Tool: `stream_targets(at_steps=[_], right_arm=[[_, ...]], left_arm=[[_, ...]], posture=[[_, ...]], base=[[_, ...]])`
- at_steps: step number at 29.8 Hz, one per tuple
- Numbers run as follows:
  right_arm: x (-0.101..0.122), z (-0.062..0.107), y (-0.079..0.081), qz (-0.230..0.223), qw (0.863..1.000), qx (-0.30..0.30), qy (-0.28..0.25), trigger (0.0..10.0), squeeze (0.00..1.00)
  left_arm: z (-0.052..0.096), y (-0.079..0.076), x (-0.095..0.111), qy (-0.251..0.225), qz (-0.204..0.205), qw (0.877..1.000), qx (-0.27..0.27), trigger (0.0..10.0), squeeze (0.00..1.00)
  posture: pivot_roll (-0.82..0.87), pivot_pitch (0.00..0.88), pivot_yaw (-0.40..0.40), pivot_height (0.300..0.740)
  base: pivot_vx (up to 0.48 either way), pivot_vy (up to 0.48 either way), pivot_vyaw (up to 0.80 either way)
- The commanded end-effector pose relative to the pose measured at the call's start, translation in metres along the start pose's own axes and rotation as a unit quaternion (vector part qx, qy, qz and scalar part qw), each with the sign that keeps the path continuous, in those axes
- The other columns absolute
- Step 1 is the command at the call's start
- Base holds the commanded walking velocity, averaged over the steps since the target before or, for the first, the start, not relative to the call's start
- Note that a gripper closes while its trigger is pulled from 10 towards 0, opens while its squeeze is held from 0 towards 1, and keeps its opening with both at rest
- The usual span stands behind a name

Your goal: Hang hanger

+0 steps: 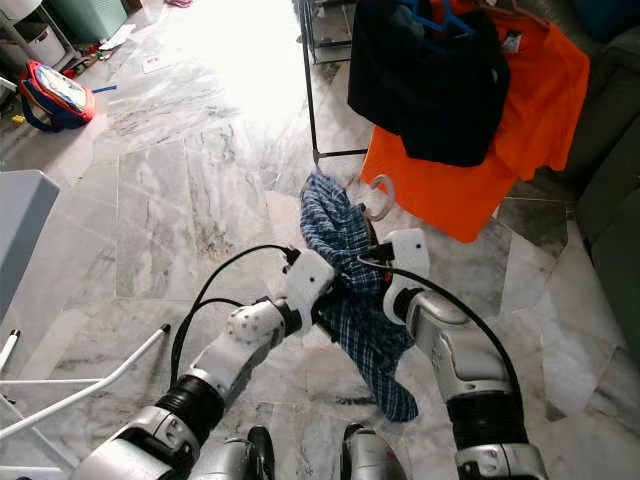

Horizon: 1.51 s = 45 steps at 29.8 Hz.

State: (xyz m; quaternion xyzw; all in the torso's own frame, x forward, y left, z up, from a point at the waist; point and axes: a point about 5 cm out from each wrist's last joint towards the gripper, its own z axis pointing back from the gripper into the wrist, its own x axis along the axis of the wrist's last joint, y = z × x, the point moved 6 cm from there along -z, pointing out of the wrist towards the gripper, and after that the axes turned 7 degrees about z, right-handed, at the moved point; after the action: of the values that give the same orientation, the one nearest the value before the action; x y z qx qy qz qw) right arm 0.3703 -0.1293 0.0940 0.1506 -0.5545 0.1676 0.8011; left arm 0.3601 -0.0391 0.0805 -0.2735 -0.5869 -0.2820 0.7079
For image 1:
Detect blue plaid shirt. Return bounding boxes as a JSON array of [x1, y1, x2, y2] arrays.
[[299, 171, 422, 424]]

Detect blue plastic hanger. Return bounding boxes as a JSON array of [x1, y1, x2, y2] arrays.
[[399, 0, 477, 40]]

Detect orange shirt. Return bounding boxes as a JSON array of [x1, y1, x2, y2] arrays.
[[359, 8, 592, 245]]

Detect black shirt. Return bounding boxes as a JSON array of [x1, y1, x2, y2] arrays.
[[347, 0, 512, 169]]

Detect black metal drying rack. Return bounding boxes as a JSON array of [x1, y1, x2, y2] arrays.
[[299, 0, 372, 164]]

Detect silver robot right leg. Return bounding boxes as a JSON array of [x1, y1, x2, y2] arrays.
[[339, 422, 412, 480]]

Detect silver robot leg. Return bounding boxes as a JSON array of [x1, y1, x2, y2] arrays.
[[188, 424, 277, 480], [339, 422, 412, 480]]

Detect grey folding table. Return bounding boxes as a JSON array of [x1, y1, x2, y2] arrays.
[[0, 169, 172, 480]]

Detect silver robot left leg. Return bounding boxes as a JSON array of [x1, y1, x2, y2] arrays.
[[188, 424, 277, 480]]

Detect red blue school bag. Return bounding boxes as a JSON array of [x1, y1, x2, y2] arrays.
[[17, 59, 97, 134]]

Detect shelf with white baskets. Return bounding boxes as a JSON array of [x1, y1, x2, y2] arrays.
[[0, 0, 77, 70]]

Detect white paper sheet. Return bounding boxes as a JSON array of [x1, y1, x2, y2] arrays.
[[99, 22, 137, 50]]

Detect green bin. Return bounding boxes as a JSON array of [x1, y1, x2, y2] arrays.
[[49, 0, 130, 44]]

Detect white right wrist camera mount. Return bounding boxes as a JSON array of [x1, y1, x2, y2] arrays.
[[381, 227, 432, 302]]

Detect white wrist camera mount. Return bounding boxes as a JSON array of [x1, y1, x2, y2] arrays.
[[381, 227, 432, 302], [284, 248, 337, 327]]

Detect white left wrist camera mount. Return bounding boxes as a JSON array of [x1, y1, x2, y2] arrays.
[[284, 248, 337, 327]]

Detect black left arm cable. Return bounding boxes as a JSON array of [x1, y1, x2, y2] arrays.
[[169, 242, 303, 387]]

